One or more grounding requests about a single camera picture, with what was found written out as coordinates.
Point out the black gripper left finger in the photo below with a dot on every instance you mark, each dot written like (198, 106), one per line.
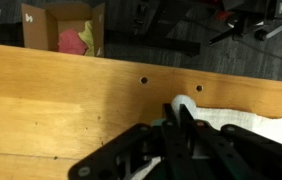
(141, 153)

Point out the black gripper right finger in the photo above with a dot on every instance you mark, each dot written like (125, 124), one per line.
(247, 153)

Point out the white cloth towel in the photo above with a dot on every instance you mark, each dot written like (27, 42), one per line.
(247, 121)

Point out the black silver stand base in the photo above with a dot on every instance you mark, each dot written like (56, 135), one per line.
(247, 26)

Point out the yellow cloth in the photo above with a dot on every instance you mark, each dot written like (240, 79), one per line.
(88, 36)

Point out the pink cloth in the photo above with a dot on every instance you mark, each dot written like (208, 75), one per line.
(71, 41)

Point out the small open cardboard box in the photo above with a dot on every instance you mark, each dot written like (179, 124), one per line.
(41, 30)

